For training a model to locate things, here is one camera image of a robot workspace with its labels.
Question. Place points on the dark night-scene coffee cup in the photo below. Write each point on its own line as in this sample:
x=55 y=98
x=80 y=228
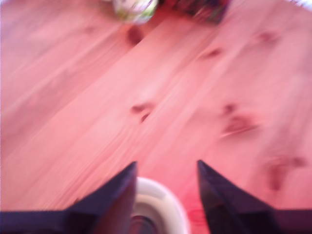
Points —
x=168 y=202

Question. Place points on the green illustrated mug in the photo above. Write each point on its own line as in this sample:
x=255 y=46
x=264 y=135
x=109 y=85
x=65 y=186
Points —
x=134 y=9

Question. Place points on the floral tissue box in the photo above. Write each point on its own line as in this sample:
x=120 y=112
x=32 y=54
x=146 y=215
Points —
x=202 y=9

